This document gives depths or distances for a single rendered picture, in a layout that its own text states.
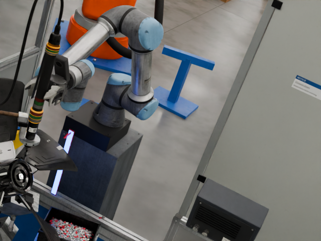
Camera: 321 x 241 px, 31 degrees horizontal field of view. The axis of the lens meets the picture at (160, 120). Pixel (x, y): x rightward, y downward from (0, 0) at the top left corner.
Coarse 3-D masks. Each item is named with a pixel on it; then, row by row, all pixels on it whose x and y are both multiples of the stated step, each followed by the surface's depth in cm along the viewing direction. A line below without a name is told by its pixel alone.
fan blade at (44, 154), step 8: (40, 136) 224; (48, 136) 227; (40, 144) 220; (48, 144) 223; (56, 144) 226; (24, 152) 212; (32, 152) 214; (40, 152) 216; (48, 152) 219; (56, 152) 222; (64, 152) 226; (32, 160) 209; (40, 160) 212; (48, 160) 214; (56, 160) 218; (64, 160) 222; (72, 160) 226; (40, 168) 207; (48, 168) 210; (56, 168) 214; (64, 168) 218; (72, 168) 222
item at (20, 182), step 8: (16, 160) 193; (0, 168) 191; (8, 168) 190; (16, 168) 192; (24, 168) 196; (0, 176) 190; (8, 176) 188; (16, 176) 192; (24, 176) 196; (32, 176) 198; (0, 184) 190; (8, 184) 189; (16, 184) 191; (24, 184) 194; (0, 192) 192; (8, 192) 191; (16, 192) 190; (24, 192) 193
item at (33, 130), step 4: (56, 24) 180; (56, 28) 179; (60, 28) 180; (52, 32) 181; (56, 32) 180; (52, 36) 180; (56, 36) 180; (60, 36) 181; (48, 40) 182; (52, 40) 180; (56, 40) 180; (60, 40) 182; (56, 44) 181; (28, 124) 195; (32, 124) 194; (36, 124) 195; (28, 128) 196; (32, 128) 195; (36, 128) 196; (28, 132) 196; (32, 132) 196; (36, 132) 198; (28, 136) 197; (32, 136) 197
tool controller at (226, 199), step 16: (208, 192) 219; (224, 192) 220; (192, 208) 222; (208, 208) 217; (224, 208) 214; (240, 208) 216; (256, 208) 218; (192, 224) 226; (208, 224) 222; (224, 224) 218; (240, 224) 214; (256, 224) 212; (224, 240) 223; (240, 240) 219
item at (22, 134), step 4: (20, 112) 194; (24, 112) 195; (20, 116) 192; (24, 116) 193; (20, 120) 193; (24, 120) 193; (20, 124) 193; (24, 124) 193; (20, 128) 197; (24, 128) 195; (20, 132) 195; (24, 132) 196; (20, 136) 196; (24, 136) 197; (36, 136) 201; (20, 140) 197; (24, 140) 196; (28, 140) 197; (32, 140) 198; (36, 140) 199; (24, 144) 196; (28, 144) 196; (32, 144) 197; (36, 144) 198
